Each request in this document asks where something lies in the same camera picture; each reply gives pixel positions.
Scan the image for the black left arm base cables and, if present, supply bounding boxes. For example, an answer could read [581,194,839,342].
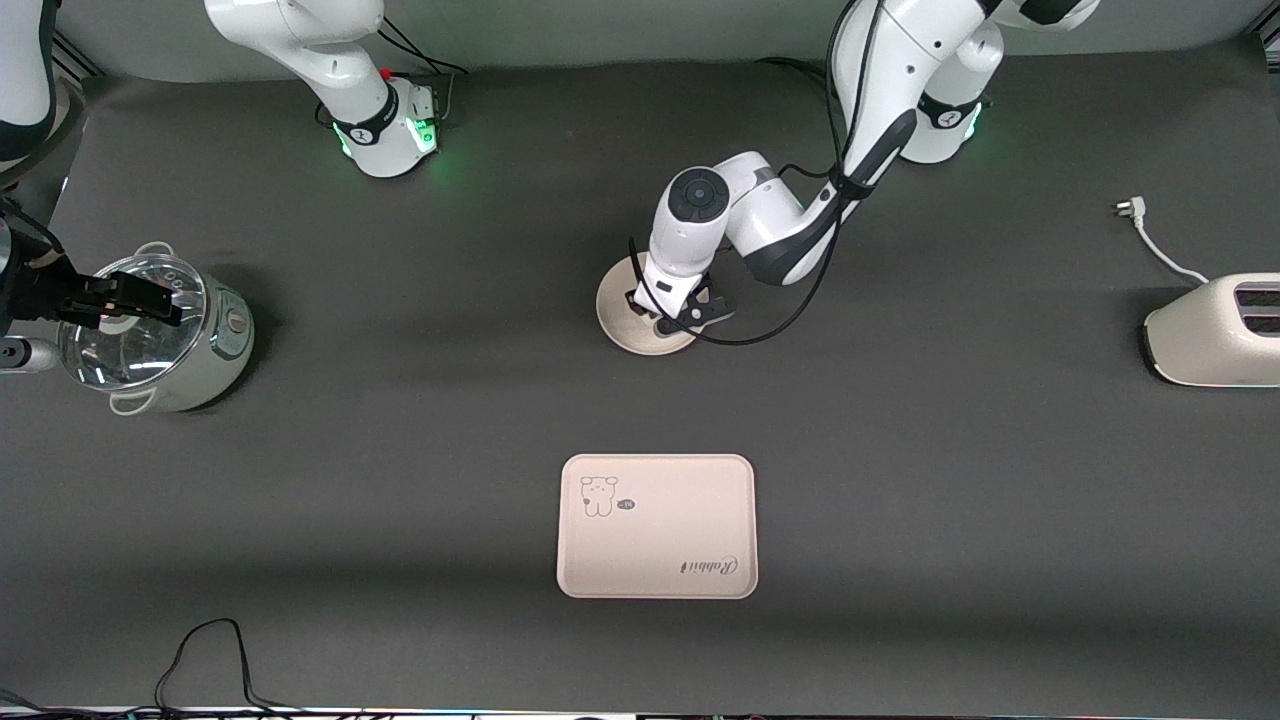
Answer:
[755,56,839,91]

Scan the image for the cream toaster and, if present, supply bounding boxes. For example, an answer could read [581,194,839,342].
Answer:
[1143,273,1280,388]

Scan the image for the beige rabbit print tray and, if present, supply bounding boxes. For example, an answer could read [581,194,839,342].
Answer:
[557,453,759,600]

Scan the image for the black cable loop on table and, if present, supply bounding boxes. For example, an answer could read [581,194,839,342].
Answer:
[153,618,306,714]

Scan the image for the beige round stand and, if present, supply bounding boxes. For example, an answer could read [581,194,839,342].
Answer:
[0,78,89,193]

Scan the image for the beige round plate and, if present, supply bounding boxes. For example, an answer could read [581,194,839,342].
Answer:
[596,255,713,357]

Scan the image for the glass pot lid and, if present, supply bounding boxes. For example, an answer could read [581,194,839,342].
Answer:
[57,253,208,391]

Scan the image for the white toaster power cord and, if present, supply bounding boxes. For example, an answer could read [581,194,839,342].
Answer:
[1113,197,1213,286]

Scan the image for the pale green electric cooking pot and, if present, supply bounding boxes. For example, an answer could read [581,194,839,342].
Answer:
[57,242,255,415]

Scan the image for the black right arm base cables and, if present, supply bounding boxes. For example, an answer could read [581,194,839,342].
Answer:
[376,16,470,77]

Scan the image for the black arm base cables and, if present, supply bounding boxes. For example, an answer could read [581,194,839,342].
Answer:
[755,56,839,91]
[376,16,470,77]

